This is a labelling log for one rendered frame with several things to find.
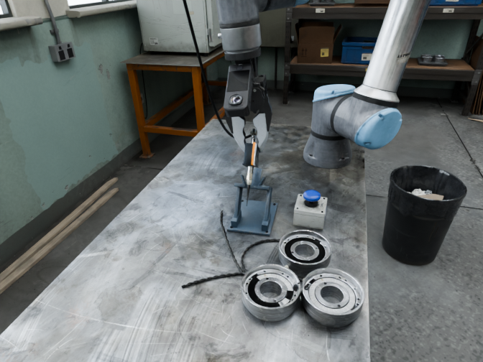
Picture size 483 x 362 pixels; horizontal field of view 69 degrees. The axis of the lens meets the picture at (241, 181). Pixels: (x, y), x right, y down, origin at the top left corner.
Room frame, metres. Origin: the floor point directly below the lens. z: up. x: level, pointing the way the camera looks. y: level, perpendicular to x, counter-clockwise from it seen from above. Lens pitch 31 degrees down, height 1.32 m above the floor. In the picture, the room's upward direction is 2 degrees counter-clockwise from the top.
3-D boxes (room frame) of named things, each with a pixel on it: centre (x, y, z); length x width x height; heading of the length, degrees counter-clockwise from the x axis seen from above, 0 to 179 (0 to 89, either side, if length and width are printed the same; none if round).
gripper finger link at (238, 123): (0.71, 0.00, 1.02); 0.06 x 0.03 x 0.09; 170
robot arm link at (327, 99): (0.99, -0.28, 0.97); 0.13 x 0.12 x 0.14; 26
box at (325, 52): (4.05, -0.87, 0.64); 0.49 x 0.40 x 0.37; 78
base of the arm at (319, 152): (1.00, -0.28, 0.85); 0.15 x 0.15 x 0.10
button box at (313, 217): (0.68, -0.16, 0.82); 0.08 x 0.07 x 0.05; 163
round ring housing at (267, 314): (0.44, -0.05, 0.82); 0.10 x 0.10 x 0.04
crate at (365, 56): (3.92, -1.39, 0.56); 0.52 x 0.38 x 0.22; 70
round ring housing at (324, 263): (0.54, -0.12, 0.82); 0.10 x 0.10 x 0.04
